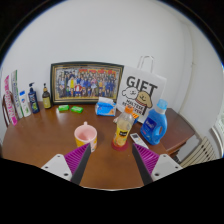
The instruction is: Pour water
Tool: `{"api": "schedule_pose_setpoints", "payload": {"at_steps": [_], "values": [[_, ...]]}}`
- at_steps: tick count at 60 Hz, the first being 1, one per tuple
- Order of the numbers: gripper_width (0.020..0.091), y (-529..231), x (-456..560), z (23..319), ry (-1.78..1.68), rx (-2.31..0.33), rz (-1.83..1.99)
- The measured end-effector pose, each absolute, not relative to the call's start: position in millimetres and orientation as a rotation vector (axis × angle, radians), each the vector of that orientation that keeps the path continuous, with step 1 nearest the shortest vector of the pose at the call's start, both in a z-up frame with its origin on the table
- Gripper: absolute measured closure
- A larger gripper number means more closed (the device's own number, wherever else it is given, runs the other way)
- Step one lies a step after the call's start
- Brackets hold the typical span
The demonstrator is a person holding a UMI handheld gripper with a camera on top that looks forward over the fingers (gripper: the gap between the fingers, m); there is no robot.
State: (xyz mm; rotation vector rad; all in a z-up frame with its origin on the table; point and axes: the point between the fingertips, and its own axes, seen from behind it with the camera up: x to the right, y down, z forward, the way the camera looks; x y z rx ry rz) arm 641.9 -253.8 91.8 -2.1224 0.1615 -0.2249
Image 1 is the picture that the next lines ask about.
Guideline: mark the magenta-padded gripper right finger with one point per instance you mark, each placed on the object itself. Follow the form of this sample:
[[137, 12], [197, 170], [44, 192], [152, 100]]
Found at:
[[148, 160]]

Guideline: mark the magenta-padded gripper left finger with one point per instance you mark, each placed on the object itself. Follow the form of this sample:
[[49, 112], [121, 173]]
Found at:
[[75, 160]]

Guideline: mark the orange juice bottle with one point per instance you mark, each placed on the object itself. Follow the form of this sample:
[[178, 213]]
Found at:
[[122, 130]]

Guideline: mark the white remote control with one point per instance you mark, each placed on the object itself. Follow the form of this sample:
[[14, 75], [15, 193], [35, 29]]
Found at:
[[138, 139]]

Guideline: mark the pink and yellow mug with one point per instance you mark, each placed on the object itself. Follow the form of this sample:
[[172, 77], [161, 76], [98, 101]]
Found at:
[[86, 135]]

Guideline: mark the blue detergent bottle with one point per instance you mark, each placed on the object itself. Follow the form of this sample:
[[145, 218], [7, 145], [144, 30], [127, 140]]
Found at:
[[154, 126]]

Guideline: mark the flat round red coaster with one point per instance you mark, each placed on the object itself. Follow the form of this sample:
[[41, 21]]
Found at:
[[115, 147]]

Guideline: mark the brown wooden side table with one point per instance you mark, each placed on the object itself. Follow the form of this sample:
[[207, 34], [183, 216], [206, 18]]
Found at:
[[178, 128]]

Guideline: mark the colourful puzzle cube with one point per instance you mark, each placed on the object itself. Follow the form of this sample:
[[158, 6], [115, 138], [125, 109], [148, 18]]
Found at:
[[136, 116]]

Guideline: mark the white radiator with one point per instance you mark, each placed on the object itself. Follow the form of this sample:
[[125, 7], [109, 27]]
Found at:
[[200, 153]]

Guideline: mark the blue tissue pack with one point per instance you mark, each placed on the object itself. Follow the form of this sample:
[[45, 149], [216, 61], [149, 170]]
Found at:
[[105, 108]]

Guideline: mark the amber pump bottle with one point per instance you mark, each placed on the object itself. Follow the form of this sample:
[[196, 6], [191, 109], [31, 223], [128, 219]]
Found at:
[[46, 100]]

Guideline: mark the dark blue pump bottle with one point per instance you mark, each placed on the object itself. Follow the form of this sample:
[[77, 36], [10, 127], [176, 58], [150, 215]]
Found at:
[[34, 101]]

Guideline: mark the white shampoo bottle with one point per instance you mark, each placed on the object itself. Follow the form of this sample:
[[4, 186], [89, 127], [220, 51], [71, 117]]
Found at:
[[25, 106]]

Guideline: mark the white paper gift bag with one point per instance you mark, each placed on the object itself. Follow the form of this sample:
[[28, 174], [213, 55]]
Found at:
[[141, 85]]

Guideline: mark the framed group photo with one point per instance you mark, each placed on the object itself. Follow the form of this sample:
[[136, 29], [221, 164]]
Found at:
[[86, 81]]

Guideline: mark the pink shuttlecock tube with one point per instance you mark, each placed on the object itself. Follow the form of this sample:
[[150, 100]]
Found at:
[[10, 103]]

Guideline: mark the white shuttlecock tube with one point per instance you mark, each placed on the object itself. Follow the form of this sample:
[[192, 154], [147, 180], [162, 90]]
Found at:
[[16, 90]]

